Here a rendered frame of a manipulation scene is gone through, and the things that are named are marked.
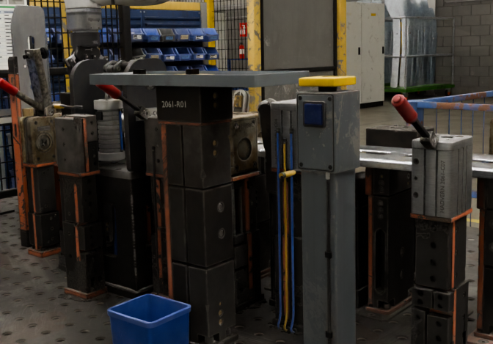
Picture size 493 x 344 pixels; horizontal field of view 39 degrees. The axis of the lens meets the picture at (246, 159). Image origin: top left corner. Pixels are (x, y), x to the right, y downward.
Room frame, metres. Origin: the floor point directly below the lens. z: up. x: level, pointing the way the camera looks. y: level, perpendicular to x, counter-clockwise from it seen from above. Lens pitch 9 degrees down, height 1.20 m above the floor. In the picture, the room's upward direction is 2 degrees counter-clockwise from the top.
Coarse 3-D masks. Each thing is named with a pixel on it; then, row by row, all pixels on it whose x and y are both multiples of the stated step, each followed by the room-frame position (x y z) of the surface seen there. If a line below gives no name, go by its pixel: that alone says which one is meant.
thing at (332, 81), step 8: (304, 80) 0.99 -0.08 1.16; (312, 80) 0.98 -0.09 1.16; (320, 80) 0.97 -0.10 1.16; (328, 80) 0.97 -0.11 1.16; (336, 80) 0.96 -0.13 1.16; (344, 80) 0.98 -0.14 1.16; (352, 80) 1.00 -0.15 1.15; (320, 88) 1.00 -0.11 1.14; (328, 88) 0.99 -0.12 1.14; (336, 88) 1.00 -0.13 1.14
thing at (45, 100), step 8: (40, 48) 1.76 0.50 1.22; (24, 56) 1.72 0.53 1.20; (32, 56) 1.72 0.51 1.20; (40, 56) 1.73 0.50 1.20; (32, 64) 1.73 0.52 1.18; (40, 64) 1.73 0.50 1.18; (32, 72) 1.74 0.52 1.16; (40, 72) 1.73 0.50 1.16; (32, 80) 1.74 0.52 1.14; (40, 80) 1.73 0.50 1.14; (32, 88) 1.75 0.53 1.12; (40, 88) 1.73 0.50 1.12; (40, 96) 1.74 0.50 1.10; (48, 96) 1.75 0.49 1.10; (48, 104) 1.75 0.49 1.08
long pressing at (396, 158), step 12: (360, 144) 1.44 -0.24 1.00; (264, 156) 1.38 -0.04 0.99; (360, 156) 1.28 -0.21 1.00; (372, 156) 1.28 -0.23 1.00; (384, 156) 1.27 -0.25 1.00; (396, 156) 1.27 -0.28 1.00; (480, 156) 1.25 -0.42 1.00; (492, 156) 1.24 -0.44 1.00; (384, 168) 1.21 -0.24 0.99; (396, 168) 1.20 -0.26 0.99; (408, 168) 1.18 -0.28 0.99; (480, 168) 1.11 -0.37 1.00; (492, 168) 1.10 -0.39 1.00
